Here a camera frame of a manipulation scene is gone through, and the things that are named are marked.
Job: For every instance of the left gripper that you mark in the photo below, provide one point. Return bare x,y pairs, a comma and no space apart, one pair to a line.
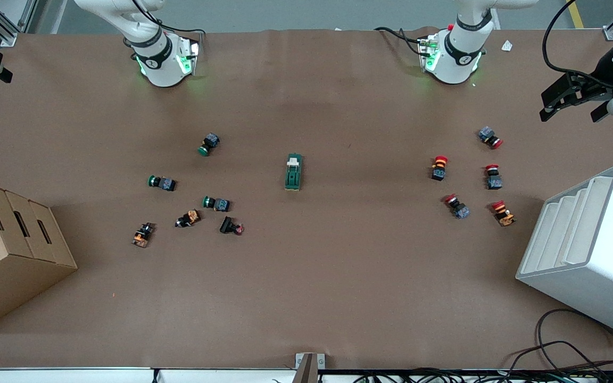
604,71

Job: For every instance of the green terminal block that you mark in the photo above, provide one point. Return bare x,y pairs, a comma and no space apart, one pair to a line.
294,173

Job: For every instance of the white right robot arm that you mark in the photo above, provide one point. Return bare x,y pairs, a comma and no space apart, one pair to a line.
163,69

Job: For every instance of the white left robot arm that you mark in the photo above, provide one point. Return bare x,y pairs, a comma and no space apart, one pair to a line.
453,61

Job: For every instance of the white paper scrap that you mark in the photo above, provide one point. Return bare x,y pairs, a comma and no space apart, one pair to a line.
507,46

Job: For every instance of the red mushroom button grey body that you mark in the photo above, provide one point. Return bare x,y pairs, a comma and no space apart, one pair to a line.
457,207
494,177
490,136

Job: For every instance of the red mushroom button yellow collar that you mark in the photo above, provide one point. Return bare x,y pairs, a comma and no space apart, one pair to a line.
439,168
503,213

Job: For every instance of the white stepped storage bin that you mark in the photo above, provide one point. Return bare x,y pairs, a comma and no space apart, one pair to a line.
594,260

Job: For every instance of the brown cardboard box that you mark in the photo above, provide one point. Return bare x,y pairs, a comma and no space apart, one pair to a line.
3,266

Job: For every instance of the orange black push button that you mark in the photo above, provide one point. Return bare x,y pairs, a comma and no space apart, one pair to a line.
142,234
188,218

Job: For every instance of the black red indicator button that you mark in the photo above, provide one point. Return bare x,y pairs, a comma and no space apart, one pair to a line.
230,225

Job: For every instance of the green push button switch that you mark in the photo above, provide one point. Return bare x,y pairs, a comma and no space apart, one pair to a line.
208,144
163,183
217,204

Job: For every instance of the white table edge rail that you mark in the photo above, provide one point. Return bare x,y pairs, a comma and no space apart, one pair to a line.
72,376

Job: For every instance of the grey metal bracket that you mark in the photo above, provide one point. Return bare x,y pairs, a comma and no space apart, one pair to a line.
301,361

